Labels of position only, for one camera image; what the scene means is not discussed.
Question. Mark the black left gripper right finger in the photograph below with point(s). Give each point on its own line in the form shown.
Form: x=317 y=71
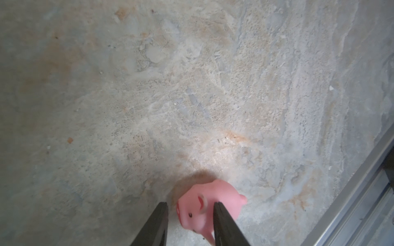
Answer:
x=226 y=231

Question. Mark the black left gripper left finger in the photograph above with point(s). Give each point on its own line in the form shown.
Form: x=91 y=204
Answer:
x=154 y=231

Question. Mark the pink toy pig bottom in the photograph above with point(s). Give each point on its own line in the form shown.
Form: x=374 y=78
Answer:
x=195 y=208

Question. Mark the aluminium mounting rail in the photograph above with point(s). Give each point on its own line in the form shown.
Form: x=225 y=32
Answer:
x=363 y=213

